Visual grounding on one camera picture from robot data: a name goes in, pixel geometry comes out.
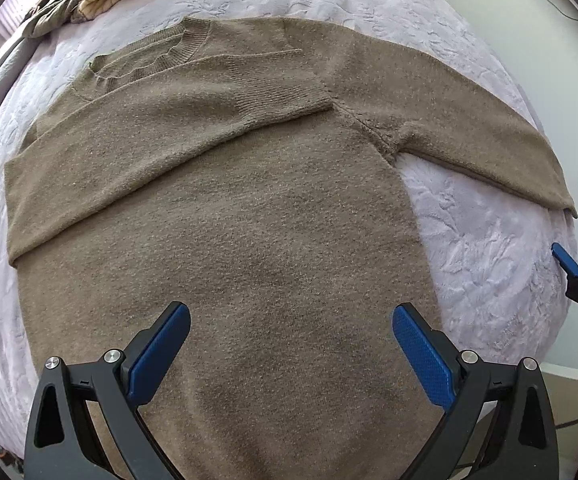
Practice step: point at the grey olive garment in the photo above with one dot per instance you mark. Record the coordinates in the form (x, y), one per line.
(51, 15)

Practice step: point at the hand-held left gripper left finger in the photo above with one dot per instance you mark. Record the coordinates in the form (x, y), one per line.
(161, 345)

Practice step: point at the brown knit sweater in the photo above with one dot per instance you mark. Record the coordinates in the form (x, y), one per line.
(249, 200)

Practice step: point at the lilac embossed bedspread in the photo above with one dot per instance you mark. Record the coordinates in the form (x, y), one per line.
(474, 230)

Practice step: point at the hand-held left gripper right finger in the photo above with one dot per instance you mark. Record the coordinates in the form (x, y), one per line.
(421, 347)

